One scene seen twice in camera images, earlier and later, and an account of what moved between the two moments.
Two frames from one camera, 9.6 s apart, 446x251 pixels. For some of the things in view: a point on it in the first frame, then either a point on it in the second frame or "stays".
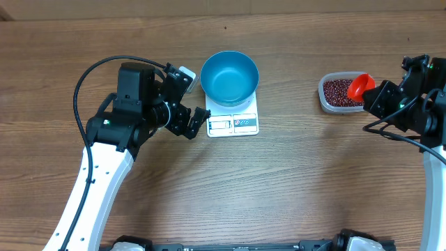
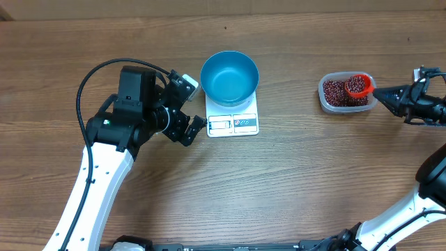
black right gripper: (377, 102) -> (410, 101)
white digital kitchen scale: (234, 120) stays
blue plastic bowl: (229, 78) stays
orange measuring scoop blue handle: (358, 85) stays
